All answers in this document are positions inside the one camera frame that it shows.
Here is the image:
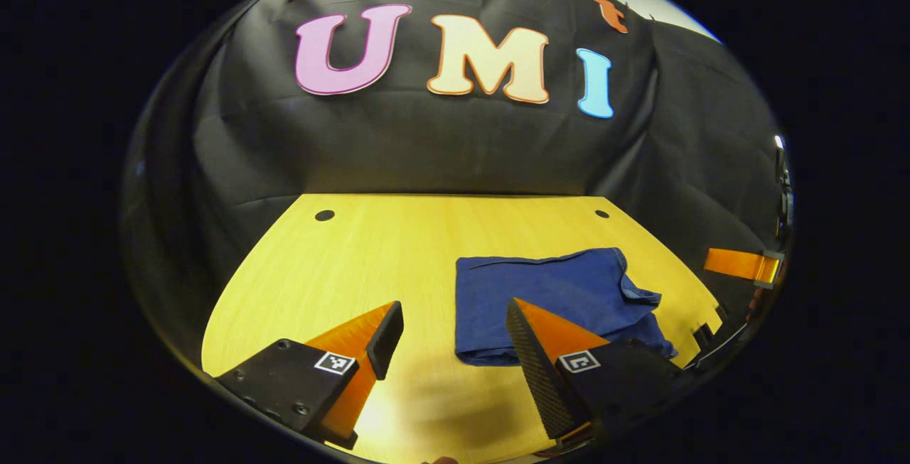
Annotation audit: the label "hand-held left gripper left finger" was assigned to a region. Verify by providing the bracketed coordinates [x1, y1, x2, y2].
[215, 301, 405, 450]

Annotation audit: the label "blue denim jeans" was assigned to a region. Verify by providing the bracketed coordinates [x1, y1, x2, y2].
[455, 247, 678, 367]

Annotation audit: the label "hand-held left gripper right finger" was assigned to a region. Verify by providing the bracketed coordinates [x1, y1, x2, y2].
[506, 298, 683, 447]

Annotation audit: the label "black backdrop cloth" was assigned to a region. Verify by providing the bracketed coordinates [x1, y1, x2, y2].
[121, 0, 793, 351]

